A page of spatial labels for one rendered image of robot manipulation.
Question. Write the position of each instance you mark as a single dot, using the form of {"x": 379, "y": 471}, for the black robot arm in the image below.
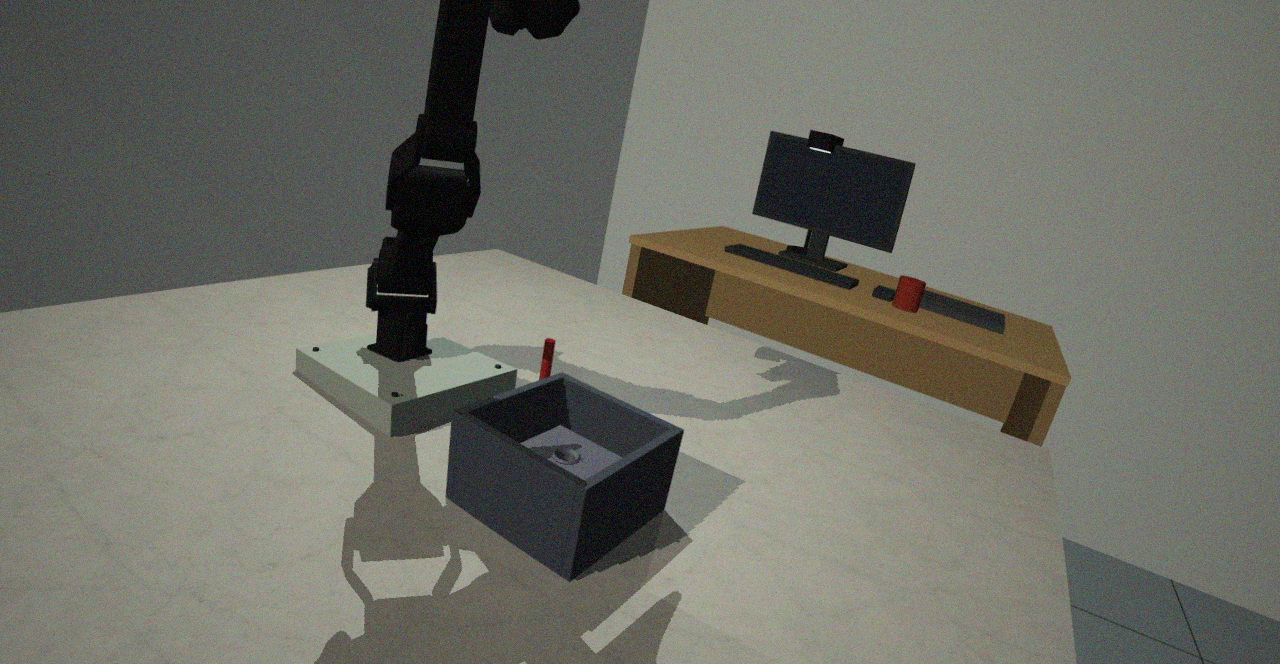
{"x": 427, "y": 202}

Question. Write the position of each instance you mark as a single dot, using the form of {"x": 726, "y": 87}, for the dark red peg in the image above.
{"x": 547, "y": 360}

